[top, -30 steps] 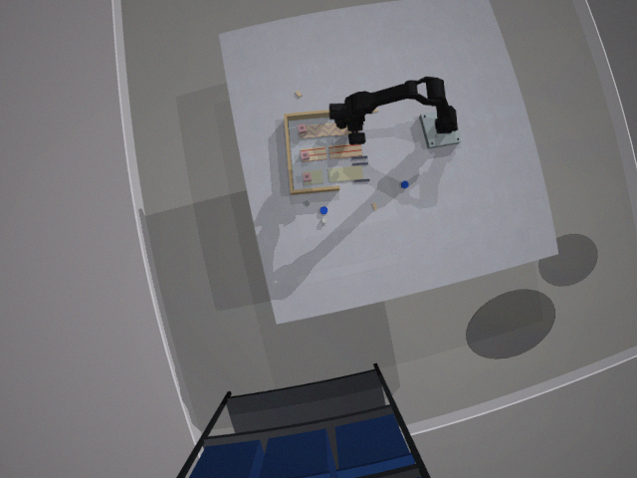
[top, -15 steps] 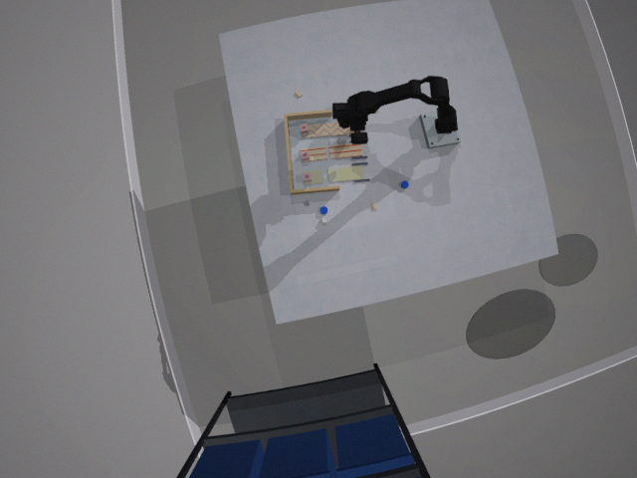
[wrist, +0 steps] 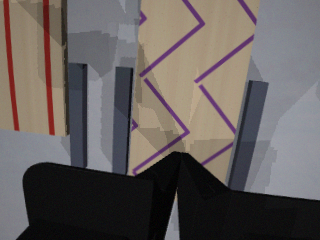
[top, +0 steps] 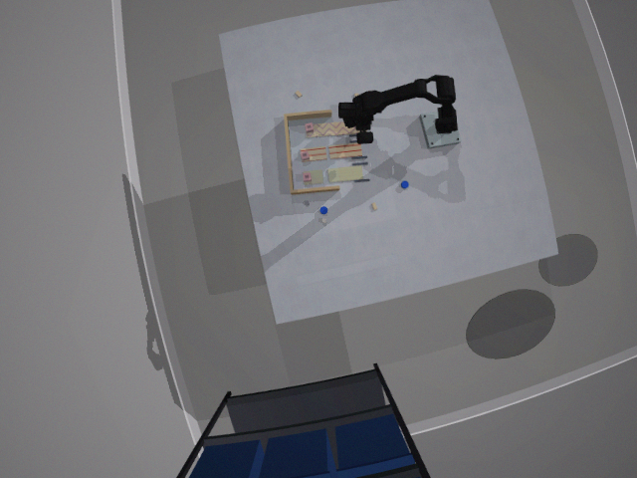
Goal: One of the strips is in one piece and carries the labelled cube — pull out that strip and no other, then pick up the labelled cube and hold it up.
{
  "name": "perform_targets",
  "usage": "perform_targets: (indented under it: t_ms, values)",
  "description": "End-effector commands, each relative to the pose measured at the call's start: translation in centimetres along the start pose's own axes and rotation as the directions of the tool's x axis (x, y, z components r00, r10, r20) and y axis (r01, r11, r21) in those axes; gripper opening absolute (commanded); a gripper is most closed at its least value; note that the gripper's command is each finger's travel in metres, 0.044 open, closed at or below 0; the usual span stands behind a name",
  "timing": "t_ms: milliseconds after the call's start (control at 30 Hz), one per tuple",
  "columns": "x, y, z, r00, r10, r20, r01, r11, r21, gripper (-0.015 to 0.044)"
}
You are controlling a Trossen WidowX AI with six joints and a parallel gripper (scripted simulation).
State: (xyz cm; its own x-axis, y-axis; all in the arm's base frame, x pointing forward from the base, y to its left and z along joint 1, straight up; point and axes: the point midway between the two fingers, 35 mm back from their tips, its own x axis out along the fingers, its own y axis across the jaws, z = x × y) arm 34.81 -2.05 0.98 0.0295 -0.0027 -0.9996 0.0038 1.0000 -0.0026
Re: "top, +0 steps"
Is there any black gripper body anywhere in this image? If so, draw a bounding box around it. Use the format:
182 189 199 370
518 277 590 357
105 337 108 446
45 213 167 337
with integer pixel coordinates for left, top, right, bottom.
356 118 374 144

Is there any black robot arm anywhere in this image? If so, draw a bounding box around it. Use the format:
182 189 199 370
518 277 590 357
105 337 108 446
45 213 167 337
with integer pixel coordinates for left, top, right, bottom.
338 75 458 133

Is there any tan wooden strip with purple zigzag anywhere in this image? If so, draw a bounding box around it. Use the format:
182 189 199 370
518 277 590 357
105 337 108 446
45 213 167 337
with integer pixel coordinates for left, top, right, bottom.
333 121 360 135

